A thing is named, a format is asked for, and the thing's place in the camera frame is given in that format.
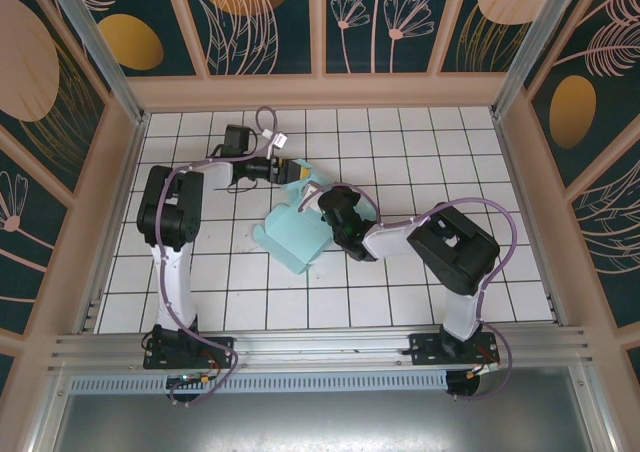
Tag light teal paper box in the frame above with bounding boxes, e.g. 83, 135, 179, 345
252, 157, 375, 276

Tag grey metal sheet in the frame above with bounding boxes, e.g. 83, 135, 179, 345
27, 364, 614, 452

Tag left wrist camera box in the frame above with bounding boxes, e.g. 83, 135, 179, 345
259, 128, 290, 149

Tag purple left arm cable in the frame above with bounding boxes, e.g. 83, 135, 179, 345
149, 105, 281, 409

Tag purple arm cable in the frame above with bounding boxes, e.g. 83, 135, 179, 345
298, 182, 519, 403
149, 105, 281, 409

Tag long aluminium mounting rail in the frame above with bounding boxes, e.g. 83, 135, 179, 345
47, 325, 596, 373

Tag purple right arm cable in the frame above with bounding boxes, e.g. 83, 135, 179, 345
298, 182, 519, 403

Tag wall panel orange circle leaves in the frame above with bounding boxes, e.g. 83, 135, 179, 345
179, 0, 321, 77

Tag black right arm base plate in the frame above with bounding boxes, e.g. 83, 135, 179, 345
407, 330, 501, 368

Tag grey slotted cable duct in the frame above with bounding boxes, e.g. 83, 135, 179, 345
68, 371, 449, 394

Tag wall panel pink flowers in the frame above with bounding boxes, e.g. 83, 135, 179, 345
324, 0, 450, 76

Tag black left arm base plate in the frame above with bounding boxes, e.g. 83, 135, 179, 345
142, 324, 236, 372

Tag wall panel orange oval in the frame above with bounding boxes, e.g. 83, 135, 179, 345
64, 0, 210, 78

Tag aluminium corner post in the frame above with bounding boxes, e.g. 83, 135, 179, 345
489, 0, 576, 121
42, 0, 150, 126

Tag wall panel circle gold lines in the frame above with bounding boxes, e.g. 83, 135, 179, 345
439, 0, 551, 76

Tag wall panel large pink circle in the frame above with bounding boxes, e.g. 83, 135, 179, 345
0, 0, 111, 198

